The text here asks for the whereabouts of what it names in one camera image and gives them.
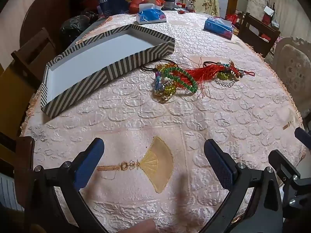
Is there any dark wooden chair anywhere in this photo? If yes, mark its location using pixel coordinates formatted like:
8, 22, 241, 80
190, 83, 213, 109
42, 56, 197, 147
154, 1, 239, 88
239, 12, 281, 59

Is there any clear bead chain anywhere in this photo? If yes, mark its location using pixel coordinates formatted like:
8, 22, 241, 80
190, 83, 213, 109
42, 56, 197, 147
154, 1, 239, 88
214, 79, 237, 89

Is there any green bead bracelet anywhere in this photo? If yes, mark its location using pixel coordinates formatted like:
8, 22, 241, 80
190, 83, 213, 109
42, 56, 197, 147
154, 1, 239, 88
168, 67, 198, 95

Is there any white radiator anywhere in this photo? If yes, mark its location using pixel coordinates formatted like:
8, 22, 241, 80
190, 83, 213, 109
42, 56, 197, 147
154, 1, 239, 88
0, 172, 25, 211

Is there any turquoise knot charm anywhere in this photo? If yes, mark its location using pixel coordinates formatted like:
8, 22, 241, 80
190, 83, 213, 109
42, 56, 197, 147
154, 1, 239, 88
155, 71, 163, 90

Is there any brown wooden chair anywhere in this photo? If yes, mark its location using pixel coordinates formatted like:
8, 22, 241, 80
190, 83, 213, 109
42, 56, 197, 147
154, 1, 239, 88
11, 28, 59, 83

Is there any red tassel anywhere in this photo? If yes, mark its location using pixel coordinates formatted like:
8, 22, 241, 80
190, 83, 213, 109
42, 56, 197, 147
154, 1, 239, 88
186, 57, 227, 97

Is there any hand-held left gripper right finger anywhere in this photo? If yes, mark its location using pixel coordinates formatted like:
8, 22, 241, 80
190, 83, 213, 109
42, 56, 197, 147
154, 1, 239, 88
202, 138, 285, 233

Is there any yellow-green bead bracelet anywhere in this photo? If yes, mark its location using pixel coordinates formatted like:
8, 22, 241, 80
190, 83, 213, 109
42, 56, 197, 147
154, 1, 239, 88
215, 64, 234, 82

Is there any amber bead bracelet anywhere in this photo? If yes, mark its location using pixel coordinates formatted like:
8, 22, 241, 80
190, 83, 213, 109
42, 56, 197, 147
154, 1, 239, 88
155, 63, 179, 74

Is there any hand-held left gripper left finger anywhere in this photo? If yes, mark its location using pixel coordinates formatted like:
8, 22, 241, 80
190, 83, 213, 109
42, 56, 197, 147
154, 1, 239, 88
24, 137, 108, 233

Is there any white ornate chair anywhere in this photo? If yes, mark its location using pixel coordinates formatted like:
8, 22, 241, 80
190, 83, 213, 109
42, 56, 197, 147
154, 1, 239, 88
273, 36, 311, 129

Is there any red plastic bag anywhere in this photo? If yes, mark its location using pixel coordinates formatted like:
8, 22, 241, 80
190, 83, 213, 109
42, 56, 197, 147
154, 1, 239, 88
129, 0, 166, 14

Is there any blue paper bag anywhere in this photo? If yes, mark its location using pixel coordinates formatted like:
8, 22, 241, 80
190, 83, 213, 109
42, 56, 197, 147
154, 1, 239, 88
96, 0, 136, 18

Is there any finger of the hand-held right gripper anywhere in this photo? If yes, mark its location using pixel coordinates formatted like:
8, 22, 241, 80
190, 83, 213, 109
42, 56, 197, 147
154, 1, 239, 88
294, 127, 311, 149
268, 150, 311, 208

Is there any gold charm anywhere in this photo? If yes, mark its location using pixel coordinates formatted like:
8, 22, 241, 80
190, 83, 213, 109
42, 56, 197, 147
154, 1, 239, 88
227, 62, 256, 81

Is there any striped cardboard box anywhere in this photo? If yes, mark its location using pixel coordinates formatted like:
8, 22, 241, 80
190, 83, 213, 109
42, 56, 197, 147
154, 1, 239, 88
40, 24, 176, 119

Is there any multicoloured bead bracelet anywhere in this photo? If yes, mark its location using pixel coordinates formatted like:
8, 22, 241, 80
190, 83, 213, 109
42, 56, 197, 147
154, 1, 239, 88
154, 81, 180, 104

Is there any blue tissue pack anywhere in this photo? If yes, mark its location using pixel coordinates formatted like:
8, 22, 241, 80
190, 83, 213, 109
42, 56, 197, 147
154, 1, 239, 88
204, 17, 235, 40
135, 3, 168, 25

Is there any round brown tabletop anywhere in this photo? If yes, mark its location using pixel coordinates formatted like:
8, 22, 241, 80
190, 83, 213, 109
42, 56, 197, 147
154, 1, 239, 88
19, 0, 80, 54

